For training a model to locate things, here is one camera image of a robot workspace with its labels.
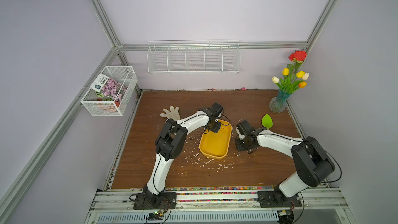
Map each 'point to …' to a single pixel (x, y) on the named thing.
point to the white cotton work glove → (173, 113)
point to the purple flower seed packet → (109, 87)
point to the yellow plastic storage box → (215, 145)
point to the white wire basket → (99, 104)
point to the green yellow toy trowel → (267, 121)
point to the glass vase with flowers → (292, 80)
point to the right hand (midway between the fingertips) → (238, 144)
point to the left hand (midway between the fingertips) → (215, 128)
